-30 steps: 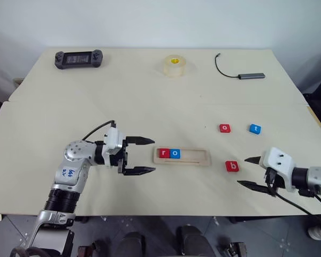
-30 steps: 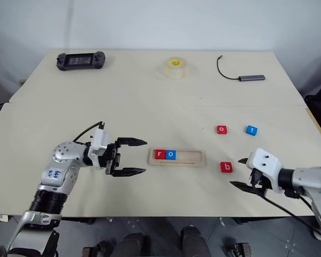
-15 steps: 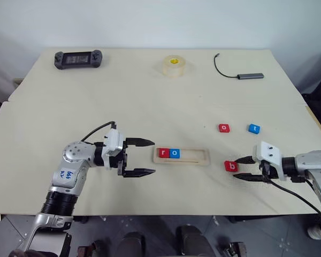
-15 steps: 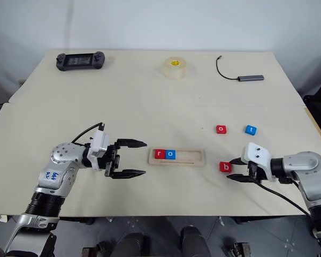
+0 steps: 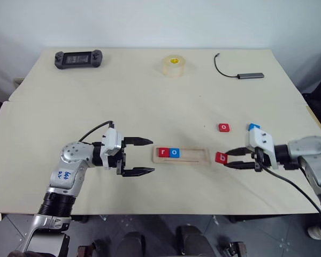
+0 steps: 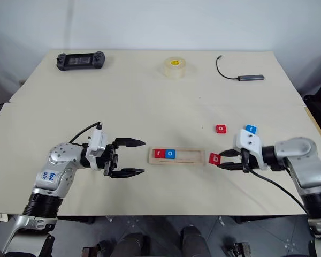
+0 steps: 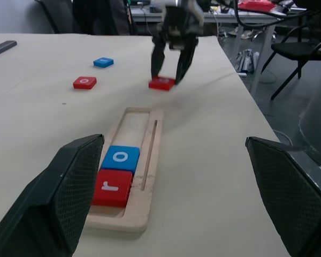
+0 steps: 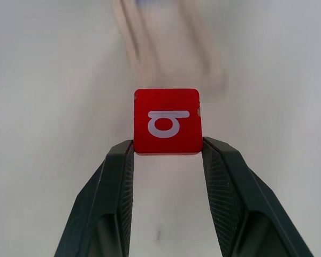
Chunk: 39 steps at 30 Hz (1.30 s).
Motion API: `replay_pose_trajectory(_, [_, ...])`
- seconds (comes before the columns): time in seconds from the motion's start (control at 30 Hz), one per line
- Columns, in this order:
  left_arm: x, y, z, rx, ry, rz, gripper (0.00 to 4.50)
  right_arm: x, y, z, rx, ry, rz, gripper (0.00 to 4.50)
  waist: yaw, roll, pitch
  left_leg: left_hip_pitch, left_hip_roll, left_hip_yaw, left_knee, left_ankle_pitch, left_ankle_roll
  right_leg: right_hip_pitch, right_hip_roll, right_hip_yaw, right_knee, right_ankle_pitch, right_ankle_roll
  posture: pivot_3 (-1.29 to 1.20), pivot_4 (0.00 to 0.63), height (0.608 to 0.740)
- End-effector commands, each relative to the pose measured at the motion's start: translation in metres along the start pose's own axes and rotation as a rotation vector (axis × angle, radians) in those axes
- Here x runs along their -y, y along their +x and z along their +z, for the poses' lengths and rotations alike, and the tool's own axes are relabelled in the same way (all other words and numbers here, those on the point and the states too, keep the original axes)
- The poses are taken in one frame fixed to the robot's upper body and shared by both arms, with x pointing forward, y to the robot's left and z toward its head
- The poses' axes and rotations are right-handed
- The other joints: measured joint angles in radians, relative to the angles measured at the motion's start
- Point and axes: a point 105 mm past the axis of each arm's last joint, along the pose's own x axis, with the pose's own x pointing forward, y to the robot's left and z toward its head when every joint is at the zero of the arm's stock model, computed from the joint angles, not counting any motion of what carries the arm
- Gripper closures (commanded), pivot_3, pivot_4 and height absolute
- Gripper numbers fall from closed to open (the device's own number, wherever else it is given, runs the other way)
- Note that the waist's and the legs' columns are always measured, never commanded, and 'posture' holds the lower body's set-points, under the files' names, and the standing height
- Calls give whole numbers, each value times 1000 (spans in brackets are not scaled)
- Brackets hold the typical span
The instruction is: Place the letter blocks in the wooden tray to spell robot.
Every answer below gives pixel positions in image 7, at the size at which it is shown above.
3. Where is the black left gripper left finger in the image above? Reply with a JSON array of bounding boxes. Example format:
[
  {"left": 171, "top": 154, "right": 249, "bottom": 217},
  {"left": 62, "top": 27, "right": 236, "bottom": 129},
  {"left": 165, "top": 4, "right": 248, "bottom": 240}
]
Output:
[{"left": 0, "top": 134, "right": 105, "bottom": 257}]

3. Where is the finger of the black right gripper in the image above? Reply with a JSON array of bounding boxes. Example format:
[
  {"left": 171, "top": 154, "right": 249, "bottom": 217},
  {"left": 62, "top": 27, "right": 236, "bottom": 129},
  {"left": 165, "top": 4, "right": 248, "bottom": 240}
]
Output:
[
  {"left": 150, "top": 36, "right": 169, "bottom": 81},
  {"left": 174, "top": 40, "right": 199, "bottom": 86}
]

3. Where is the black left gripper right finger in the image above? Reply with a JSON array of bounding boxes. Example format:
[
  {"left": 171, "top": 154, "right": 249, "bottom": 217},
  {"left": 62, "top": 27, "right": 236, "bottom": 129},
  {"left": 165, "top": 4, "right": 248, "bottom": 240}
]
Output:
[{"left": 245, "top": 136, "right": 321, "bottom": 257}]

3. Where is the red letter block r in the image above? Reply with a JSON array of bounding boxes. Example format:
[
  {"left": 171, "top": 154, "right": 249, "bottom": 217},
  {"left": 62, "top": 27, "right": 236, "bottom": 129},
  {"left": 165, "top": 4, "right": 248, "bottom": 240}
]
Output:
[{"left": 90, "top": 169, "right": 134, "bottom": 208}]

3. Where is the red letter block o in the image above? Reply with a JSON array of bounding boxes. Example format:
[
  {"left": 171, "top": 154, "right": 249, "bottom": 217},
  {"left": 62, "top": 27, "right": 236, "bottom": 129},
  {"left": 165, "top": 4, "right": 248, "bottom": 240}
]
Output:
[{"left": 72, "top": 76, "right": 97, "bottom": 90}]

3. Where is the blue letter block o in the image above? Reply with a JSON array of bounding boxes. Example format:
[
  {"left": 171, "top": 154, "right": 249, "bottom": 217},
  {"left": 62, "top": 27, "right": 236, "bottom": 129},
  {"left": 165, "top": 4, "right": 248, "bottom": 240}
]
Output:
[{"left": 101, "top": 145, "right": 141, "bottom": 175}]

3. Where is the wooden letter tray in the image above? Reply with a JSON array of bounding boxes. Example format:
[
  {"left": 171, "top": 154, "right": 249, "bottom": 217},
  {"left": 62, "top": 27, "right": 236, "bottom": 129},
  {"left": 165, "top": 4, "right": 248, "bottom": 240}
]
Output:
[{"left": 83, "top": 107, "right": 165, "bottom": 233}]

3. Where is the silver crumpled bag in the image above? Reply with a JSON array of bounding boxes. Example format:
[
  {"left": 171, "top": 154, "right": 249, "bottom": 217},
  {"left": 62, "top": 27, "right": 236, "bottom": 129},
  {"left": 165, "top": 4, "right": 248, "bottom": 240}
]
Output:
[{"left": 234, "top": 49, "right": 261, "bottom": 75}]

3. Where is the black office chair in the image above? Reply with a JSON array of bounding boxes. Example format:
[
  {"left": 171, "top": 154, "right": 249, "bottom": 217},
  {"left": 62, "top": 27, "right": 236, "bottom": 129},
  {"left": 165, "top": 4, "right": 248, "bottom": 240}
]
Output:
[{"left": 71, "top": 0, "right": 136, "bottom": 36}]

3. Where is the red box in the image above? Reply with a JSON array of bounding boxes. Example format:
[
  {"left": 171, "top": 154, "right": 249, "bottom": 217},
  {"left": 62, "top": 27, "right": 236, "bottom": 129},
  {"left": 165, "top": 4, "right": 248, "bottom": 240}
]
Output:
[{"left": 237, "top": 0, "right": 277, "bottom": 10}]

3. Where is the grey office chair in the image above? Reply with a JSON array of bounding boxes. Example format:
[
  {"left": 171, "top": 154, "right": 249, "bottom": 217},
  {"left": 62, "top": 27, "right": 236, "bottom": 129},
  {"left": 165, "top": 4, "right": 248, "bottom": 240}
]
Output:
[{"left": 34, "top": 0, "right": 80, "bottom": 34}]

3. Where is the black metal chair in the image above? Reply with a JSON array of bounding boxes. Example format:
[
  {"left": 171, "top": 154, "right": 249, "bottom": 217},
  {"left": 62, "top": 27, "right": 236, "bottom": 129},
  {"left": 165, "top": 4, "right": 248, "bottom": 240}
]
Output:
[{"left": 261, "top": 34, "right": 321, "bottom": 101}]

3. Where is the black flat bar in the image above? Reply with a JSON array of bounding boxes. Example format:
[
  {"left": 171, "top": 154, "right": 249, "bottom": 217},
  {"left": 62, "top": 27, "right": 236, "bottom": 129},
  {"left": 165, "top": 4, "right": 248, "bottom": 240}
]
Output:
[{"left": 0, "top": 40, "right": 18, "bottom": 59}]

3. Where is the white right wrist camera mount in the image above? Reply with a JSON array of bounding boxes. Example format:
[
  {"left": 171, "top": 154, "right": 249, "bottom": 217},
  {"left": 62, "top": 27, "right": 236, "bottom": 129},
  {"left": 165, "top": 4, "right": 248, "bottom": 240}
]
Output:
[{"left": 186, "top": 4, "right": 205, "bottom": 29}]

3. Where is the black hanging cable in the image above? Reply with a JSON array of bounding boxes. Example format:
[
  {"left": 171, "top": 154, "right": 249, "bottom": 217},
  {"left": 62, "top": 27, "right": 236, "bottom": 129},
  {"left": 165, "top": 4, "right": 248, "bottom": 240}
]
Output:
[{"left": 233, "top": 0, "right": 315, "bottom": 28}]

